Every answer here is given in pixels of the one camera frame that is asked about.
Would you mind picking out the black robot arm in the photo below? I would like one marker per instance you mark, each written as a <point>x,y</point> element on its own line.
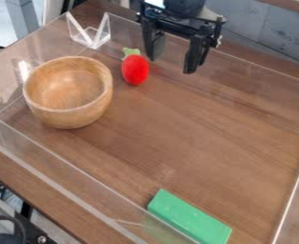
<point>185,18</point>

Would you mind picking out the clear acrylic tray enclosure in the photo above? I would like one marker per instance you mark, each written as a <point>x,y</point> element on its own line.
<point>210,136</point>

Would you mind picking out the red plush strawberry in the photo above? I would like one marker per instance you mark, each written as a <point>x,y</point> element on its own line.
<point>134,67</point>

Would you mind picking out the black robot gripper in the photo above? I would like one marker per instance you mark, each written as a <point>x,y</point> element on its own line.
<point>180,18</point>

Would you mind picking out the green rectangular block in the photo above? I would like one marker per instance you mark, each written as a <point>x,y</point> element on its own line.
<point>194,223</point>

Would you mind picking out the black metal table bracket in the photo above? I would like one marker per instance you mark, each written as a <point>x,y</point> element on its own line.
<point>36,235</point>

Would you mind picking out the wooden bowl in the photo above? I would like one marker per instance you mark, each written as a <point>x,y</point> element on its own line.
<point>68,91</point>

